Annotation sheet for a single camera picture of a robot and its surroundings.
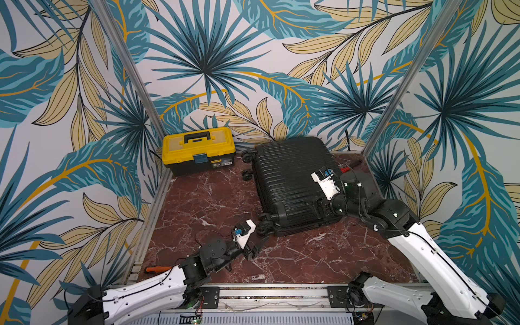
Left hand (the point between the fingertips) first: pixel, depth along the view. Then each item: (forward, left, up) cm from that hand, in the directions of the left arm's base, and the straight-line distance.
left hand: (261, 232), depth 71 cm
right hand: (+8, -17, +12) cm, 22 cm away
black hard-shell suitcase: (+14, -9, +3) cm, 17 cm away
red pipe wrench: (+45, -46, -17) cm, 66 cm away
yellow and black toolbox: (+42, +31, -2) cm, 52 cm away
